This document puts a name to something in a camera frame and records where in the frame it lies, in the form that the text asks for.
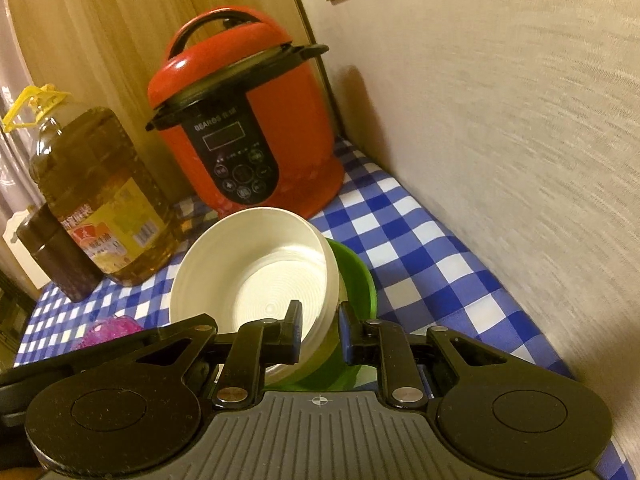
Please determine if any large cooking oil bottle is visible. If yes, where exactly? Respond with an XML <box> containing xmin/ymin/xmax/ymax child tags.
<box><xmin>2</xmin><ymin>85</ymin><xmax>181</xmax><ymax>286</ymax></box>

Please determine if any wooden panel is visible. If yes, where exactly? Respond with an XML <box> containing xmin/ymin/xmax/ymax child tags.
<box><xmin>7</xmin><ymin>0</ymin><xmax>316</xmax><ymax>211</ymax></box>

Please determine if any white plastic bowl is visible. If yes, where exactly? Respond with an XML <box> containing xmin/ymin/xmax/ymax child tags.
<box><xmin>169</xmin><ymin>206</ymin><xmax>341</xmax><ymax>386</ymax></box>

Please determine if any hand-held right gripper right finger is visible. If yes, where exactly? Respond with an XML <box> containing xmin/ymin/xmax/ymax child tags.
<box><xmin>339</xmin><ymin>302</ymin><xmax>506</xmax><ymax>408</ymax></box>

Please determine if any dark shelf rack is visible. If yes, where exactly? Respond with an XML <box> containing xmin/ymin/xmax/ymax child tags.
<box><xmin>0</xmin><ymin>270</ymin><xmax>28</xmax><ymax>353</ymax></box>

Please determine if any red electric pressure cooker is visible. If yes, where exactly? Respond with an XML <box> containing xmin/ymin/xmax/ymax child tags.
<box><xmin>146</xmin><ymin>6</ymin><xmax>346</xmax><ymax>218</ymax></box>

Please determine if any brown lidded jar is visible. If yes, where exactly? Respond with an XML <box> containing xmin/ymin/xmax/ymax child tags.
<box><xmin>16</xmin><ymin>205</ymin><xmax>103</xmax><ymax>303</ymax></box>

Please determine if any green plastic bowl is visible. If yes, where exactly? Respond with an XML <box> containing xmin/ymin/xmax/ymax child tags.
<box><xmin>265</xmin><ymin>239</ymin><xmax>377</xmax><ymax>392</ymax></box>

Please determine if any sheer curtain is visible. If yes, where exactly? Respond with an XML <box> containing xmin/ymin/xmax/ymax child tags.
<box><xmin>0</xmin><ymin>0</ymin><xmax>36</xmax><ymax>221</ymax></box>

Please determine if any blue white checkered tablecloth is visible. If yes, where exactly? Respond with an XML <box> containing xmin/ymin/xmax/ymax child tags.
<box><xmin>14</xmin><ymin>135</ymin><xmax>636</xmax><ymax>480</ymax></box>

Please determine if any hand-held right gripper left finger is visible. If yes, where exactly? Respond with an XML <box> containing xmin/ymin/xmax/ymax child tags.
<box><xmin>115</xmin><ymin>300</ymin><xmax>304</xmax><ymax>409</ymax></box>

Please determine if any purple glass plate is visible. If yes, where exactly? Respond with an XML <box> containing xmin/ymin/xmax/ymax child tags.
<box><xmin>70</xmin><ymin>314</ymin><xmax>146</xmax><ymax>352</ymax></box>

